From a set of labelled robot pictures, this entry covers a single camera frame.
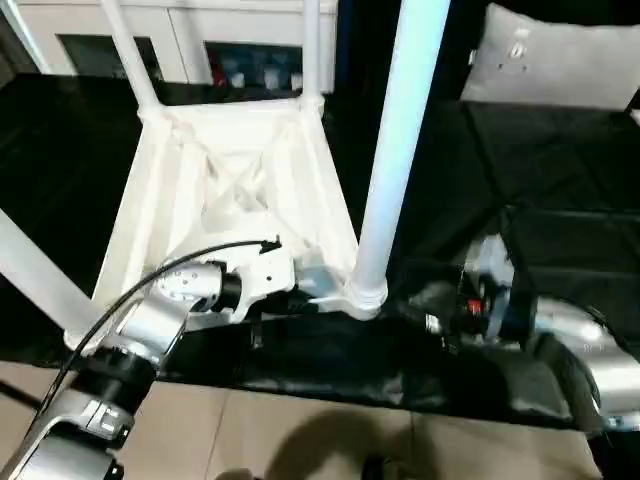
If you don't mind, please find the white plastic table top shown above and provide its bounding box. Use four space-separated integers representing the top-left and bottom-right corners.
64 96 390 359

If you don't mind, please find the white plastic table leg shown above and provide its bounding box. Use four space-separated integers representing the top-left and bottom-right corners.
98 0 165 120
0 208 97 347
299 0 327 110
349 0 452 307

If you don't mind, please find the grey cushion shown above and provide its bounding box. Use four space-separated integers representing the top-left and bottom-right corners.
458 2 640 112

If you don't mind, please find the black cabinet with gold label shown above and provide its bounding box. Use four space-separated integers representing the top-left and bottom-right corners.
331 0 492 107

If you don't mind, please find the black floor stand bar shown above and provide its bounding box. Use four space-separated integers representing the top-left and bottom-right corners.
0 379 45 409

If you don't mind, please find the white sideboard cabinet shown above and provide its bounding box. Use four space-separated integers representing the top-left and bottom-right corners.
14 0 337 95

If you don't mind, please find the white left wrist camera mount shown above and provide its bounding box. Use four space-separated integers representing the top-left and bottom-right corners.
228 248 297 327

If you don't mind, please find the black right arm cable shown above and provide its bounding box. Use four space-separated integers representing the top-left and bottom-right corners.
584 304 640 357

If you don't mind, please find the white slanted post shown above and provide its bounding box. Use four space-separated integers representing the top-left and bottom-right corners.
0 0 54 76

